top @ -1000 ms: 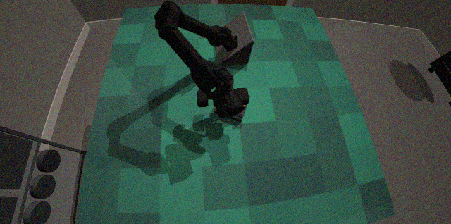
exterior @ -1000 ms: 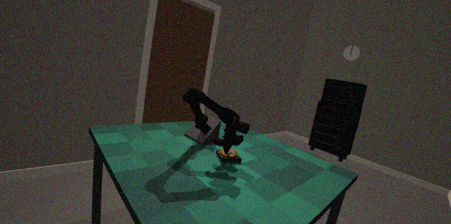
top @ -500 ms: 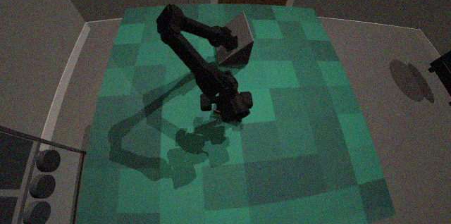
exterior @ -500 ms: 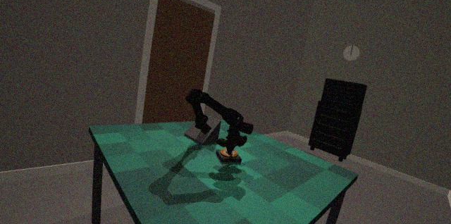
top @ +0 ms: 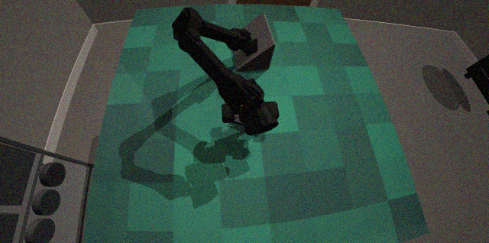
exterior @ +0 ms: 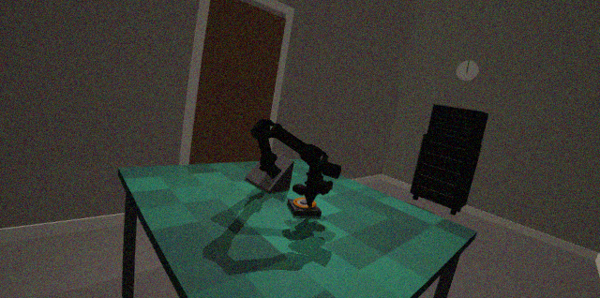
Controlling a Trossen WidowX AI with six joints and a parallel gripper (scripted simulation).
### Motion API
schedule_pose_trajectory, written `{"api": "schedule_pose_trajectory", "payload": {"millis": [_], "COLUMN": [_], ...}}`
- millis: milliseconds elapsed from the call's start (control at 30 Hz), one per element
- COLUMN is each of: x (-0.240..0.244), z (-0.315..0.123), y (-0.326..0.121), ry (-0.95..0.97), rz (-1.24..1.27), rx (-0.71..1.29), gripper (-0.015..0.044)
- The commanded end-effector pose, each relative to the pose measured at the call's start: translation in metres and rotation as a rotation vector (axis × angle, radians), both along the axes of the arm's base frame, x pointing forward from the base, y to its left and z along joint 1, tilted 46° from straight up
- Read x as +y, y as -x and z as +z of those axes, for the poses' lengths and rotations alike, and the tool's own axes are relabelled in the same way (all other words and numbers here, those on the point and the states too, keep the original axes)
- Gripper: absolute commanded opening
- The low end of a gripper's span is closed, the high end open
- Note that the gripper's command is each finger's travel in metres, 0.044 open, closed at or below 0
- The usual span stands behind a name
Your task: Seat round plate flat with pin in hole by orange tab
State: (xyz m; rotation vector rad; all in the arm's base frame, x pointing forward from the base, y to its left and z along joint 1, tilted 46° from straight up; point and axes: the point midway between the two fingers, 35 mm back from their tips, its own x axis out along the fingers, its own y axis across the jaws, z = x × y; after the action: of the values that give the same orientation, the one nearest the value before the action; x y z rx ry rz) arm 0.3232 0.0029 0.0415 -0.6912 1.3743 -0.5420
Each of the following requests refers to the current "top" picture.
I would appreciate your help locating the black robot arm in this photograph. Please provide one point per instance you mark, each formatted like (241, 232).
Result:
(235, 90)

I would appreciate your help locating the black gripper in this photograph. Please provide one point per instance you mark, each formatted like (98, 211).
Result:
(228, 114)

